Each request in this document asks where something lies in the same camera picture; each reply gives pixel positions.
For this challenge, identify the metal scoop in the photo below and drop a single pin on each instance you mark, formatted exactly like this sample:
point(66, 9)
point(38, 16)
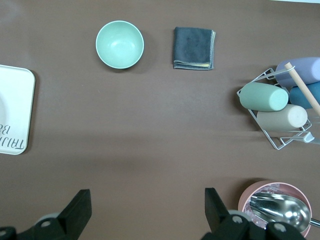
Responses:
point(282, 210)

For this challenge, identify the folded grey cloth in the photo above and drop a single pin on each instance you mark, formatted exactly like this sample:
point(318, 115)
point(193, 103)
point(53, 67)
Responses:
point(192, 47)

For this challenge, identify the mint green cup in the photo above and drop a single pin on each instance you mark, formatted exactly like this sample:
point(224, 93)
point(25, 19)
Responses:
point(262, 97)

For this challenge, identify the cream bear print tray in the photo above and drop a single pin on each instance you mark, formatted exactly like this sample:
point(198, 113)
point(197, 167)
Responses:
point(20, 100)

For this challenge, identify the pink bowl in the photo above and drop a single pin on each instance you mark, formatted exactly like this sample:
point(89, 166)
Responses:
point(243, 200)

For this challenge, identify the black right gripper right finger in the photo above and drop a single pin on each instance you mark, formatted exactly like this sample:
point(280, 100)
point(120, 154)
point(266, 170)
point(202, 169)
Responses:
point(222, 225)

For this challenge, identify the mint green bowl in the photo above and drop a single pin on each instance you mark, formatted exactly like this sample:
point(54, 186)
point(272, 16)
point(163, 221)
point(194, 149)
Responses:
point(120, 45)

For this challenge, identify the blue cup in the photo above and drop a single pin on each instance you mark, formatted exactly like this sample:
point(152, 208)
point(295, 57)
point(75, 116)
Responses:
point(298, 96)

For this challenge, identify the purple cup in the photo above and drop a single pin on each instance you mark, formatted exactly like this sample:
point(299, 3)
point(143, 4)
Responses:
point(302, 67)

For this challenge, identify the brown table cover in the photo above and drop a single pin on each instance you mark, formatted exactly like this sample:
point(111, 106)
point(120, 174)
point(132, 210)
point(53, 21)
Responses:
point(150, 125)

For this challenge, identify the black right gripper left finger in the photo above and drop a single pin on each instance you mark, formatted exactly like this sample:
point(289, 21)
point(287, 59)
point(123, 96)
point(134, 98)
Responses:
point(72, 220)

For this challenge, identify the beige cup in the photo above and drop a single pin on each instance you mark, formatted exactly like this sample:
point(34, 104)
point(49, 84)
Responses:
point(280, 120)

